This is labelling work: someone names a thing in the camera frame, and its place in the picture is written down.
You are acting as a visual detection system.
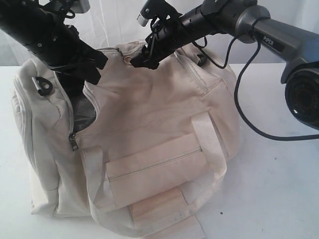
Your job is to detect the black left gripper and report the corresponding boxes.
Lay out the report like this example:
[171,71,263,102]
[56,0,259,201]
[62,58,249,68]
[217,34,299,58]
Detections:
[24,17,108,84]

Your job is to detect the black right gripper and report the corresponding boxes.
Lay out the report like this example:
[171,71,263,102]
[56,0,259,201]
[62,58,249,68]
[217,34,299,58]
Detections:
[130,9,199,70]

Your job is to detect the cream duffel bag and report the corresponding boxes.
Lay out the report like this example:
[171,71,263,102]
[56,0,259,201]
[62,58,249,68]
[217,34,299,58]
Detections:
[12,42,240,239]

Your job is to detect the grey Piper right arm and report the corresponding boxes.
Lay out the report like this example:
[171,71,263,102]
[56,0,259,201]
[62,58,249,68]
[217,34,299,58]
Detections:
[131,0,319,129]

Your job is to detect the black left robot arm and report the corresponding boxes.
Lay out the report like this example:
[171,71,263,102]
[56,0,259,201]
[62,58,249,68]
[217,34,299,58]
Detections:
[0,0,108,85]

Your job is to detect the white backdrop curtain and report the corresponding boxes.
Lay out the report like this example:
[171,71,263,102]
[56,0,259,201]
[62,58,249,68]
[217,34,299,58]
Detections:
[0,0,319,66]

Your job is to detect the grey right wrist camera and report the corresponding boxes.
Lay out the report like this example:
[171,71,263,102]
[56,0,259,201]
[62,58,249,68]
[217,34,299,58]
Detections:
[137,0,179,27]

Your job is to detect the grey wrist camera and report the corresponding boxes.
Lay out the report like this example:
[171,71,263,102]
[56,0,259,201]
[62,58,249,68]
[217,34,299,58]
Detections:
[137,0,179,27]
[62,0,90,15]

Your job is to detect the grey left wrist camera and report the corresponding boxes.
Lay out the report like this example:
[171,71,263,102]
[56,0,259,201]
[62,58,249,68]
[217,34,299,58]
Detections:
[62,0,90,15]

